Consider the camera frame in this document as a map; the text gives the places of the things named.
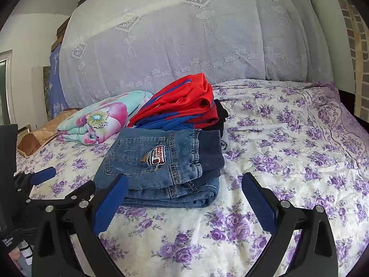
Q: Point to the beige checkered curtain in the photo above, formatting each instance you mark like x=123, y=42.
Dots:
x=357, y=49

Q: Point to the red garment with blue stripes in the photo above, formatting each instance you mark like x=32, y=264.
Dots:
x=178, y=104

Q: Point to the white framed glass door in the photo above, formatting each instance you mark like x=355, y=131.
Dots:
x=4, y=92

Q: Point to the brown patterned pillow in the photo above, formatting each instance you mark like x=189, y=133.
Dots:
x=31, y=144

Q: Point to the person's left forearm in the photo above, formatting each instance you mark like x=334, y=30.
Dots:
x=24, y=254

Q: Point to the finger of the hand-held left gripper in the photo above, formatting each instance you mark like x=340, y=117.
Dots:
x=77, y=192
x=43, y=175

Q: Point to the folded turquoise floral blanket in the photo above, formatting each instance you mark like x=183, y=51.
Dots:
x=101, y=121

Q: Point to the grey folded garment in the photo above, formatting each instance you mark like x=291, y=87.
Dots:
x=224, y=145

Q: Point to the brown wooden headboard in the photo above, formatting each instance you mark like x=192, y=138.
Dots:
x=59, y=39

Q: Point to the blue denim pants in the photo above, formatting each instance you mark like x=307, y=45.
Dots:
x=161, y=179

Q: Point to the purple floral bedspread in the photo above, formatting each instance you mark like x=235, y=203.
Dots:
x=274, y=150

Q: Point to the wall painting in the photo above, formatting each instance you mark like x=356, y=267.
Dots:
x=47, y=92

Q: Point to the blue patterned cloth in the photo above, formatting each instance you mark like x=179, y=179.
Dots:
x=56, y=92

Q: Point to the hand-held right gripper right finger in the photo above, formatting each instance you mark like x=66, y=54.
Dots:
x=259, y=205

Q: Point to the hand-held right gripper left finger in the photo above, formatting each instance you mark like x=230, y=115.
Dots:
x=111, y=205

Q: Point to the blue and red garment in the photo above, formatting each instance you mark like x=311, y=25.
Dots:
x=167, y=123

